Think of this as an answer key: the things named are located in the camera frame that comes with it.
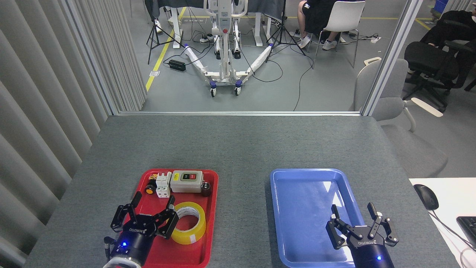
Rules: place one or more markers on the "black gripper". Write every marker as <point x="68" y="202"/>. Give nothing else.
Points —
<point x="372" y="253"/>
<point x="135" y="238"/>

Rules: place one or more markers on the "yellow tape roll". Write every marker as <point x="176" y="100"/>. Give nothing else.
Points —
<point x="197" y="230"/>

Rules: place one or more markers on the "yellow push button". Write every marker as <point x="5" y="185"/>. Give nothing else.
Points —
<point x="150" y="190"/>

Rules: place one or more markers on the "white terminal block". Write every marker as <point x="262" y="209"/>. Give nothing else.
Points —
<point x="163" y="186"/>

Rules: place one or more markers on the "small orange black component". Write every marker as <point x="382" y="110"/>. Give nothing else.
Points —
<point x="153" y="176"/>

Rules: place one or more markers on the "red plastic tray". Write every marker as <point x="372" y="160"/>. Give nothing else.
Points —
<point x="186" y="257"/>

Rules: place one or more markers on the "blue plastic tray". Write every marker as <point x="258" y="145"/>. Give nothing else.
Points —
<point x="297" y="223"/>

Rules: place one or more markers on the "black cylindrical knob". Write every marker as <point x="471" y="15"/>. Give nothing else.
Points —
<point x="205" y="190"/>

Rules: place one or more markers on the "black computer mouse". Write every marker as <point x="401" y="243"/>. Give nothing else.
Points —
<point x="426" y="196"/>

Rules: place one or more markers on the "white desk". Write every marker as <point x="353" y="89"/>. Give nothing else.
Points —
<point x="453" y="193"/>

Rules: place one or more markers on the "black keyboard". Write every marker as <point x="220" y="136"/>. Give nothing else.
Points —
<point x="468" y="229"/>

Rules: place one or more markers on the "grey office chair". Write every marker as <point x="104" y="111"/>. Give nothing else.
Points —
<point x="394" y="108"/>

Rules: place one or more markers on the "black power adapter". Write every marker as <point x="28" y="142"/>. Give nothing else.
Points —
<point x="177" y="65"/>

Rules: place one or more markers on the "black office chair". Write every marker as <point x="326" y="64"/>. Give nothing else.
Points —
<point x="427" y="59"/>

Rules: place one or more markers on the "white stand on wheels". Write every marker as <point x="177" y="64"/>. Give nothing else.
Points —
<point x="225" y="56"/>

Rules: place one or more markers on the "black tripod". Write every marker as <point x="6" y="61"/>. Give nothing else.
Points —
<point x="153" y="33"/>
<point x="283" y="33"/>

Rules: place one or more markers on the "white power strip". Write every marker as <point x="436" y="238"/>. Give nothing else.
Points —
<point x="375" y="38"/>

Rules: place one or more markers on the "white chair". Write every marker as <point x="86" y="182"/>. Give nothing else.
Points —
<point x="346" y="16"/>

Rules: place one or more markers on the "person on white chair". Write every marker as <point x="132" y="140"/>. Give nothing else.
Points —
<point x="316" y="15"/>

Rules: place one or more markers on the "person on black chair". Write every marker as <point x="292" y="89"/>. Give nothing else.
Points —
<point x="450" y="26"/>

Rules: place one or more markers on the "blue bin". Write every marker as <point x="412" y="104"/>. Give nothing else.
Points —
<point x="440" y="4"/>

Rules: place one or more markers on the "grey push button switch box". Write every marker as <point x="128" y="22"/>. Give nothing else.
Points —
<point x="186" y="184"/>

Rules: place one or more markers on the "silver frame rail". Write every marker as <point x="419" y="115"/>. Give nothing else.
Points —
<point x="238" y="113"/>

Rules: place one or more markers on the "silver frame post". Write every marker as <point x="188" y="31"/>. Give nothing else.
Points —
<point x="91" y="56"/>
<point x="390" y="56"/>

